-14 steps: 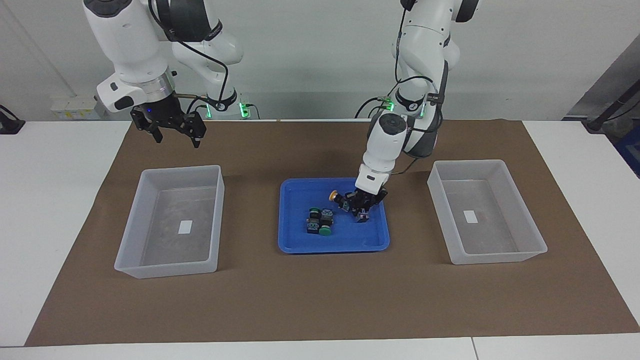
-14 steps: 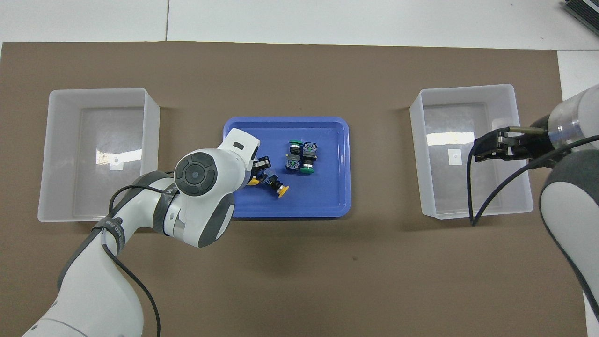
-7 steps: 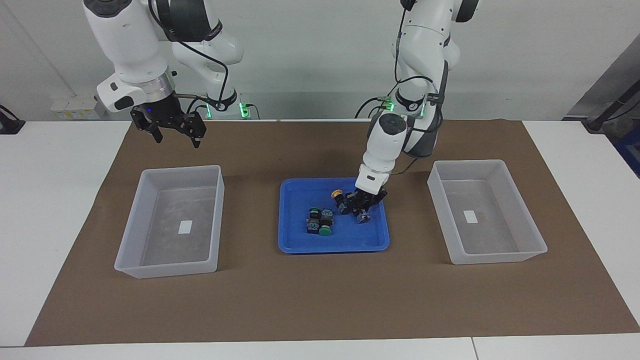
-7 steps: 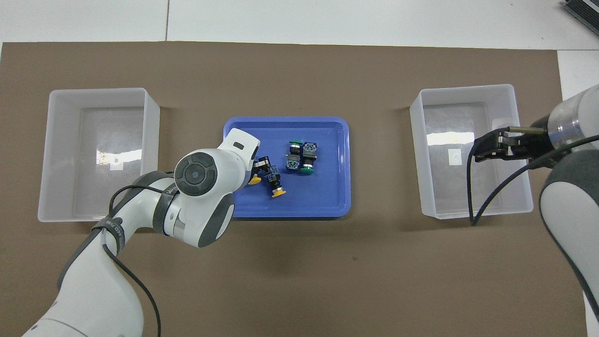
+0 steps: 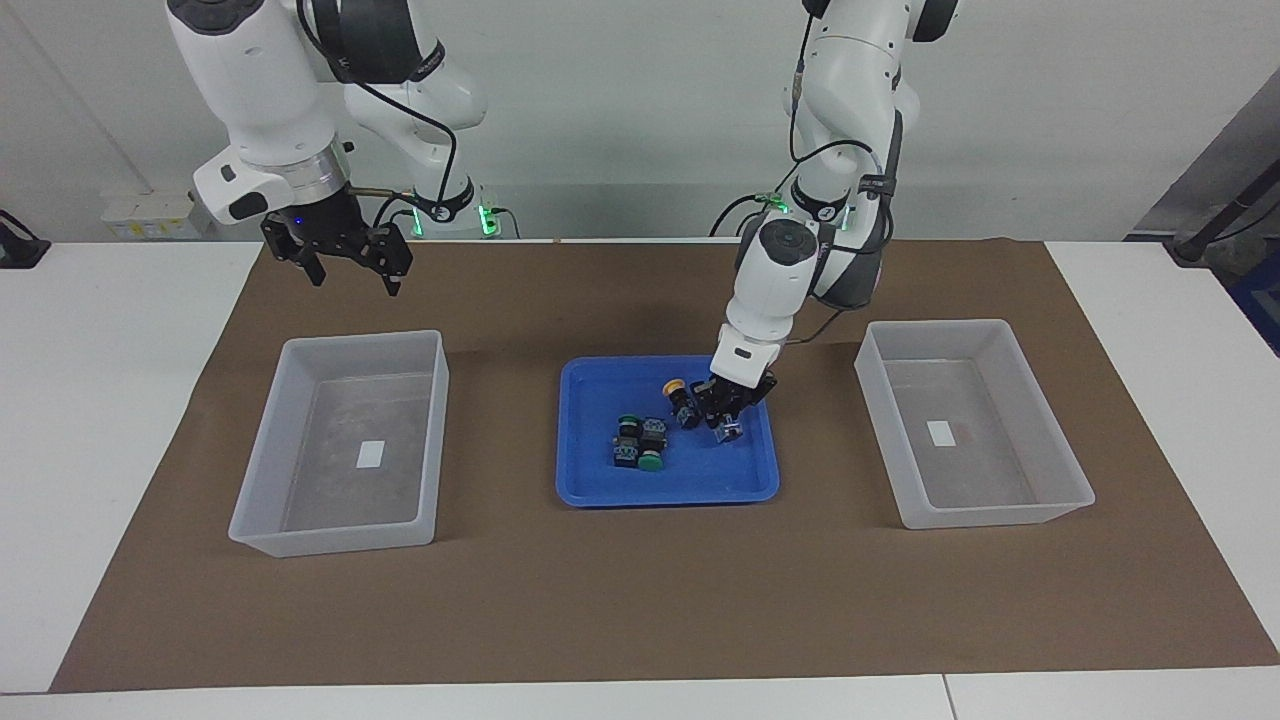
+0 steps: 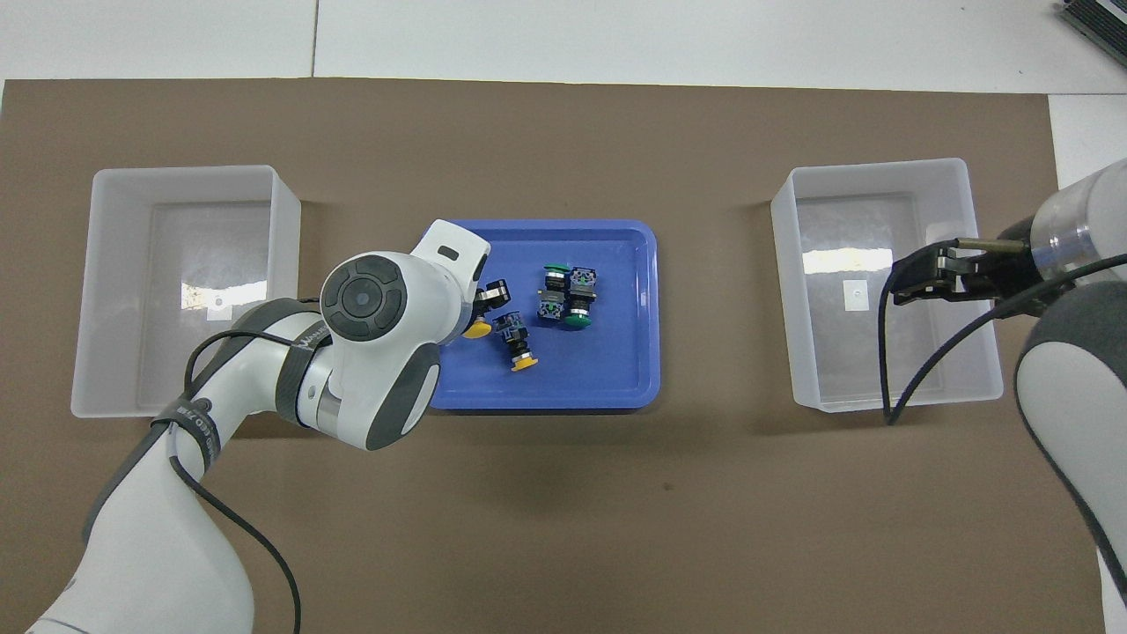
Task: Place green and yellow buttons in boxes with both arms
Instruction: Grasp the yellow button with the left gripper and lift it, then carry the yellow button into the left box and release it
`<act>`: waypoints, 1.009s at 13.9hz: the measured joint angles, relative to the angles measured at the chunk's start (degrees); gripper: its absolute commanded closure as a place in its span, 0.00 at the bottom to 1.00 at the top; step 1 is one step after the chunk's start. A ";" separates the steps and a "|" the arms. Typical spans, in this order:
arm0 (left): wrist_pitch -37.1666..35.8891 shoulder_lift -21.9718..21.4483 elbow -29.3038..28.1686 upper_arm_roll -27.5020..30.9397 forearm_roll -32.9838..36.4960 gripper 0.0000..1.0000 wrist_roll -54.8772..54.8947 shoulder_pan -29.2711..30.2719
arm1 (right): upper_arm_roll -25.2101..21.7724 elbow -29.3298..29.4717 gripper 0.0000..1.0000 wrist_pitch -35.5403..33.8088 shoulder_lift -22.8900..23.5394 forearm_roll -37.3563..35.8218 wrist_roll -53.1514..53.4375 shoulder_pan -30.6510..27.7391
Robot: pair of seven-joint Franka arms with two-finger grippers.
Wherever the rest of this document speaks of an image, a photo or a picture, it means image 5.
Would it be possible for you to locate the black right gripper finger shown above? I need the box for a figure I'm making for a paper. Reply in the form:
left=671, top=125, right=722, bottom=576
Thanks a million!
left=261, top=214, right=330, bottom=289
left=362, top=224, right=415, bottom=299

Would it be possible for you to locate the green push button switch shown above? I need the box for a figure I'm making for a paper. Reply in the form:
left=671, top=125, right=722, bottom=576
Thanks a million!
left=637, top=417, right=670, bottom=474
left=611, top=412, right=647, bottom=470

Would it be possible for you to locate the blue plastic tray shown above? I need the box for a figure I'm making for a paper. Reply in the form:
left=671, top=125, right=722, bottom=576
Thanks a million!
left=556, top=355, right=782, bottom=509

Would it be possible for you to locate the brown paper table mat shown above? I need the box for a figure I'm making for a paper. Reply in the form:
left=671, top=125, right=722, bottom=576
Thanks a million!
left=50, top=238, right=1280, bottom=694

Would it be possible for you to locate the translucent white plastic box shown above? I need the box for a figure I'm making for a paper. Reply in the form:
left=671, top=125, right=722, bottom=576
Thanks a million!
left=853, top=319, right=1097, bottom=531
left=228, top=330, right=451, bottom=559

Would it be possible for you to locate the black clamp object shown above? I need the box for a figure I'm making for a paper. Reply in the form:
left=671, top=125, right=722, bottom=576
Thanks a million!
left=0, top=208, right=52, bottom=270

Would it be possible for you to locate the black stand pole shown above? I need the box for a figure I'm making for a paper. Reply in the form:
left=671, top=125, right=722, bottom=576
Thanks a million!
left=1165, top=165, right=1280, bottom=267

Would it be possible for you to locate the blue crate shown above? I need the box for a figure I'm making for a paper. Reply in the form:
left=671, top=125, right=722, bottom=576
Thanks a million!
left=1228, top=250, right=1280, bottom=357

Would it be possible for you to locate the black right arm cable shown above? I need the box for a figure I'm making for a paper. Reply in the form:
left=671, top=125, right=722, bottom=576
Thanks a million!
left=295, top=0, right=461, bottom=231

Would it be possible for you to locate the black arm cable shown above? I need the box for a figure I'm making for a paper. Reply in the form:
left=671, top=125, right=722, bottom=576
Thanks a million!
left=295, top=0, right=461, bottom=231
left=786, top=30, right=901, bottom=256

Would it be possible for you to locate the black base power cable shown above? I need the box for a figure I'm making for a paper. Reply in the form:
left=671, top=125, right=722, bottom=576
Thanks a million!
left=709, top=192, right=779, bottom=239
left=372, top=195, right=522, bottom=242

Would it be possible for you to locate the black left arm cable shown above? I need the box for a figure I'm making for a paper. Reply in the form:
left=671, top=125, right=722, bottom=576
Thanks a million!
left=786, top=30, right=901, bottom=256

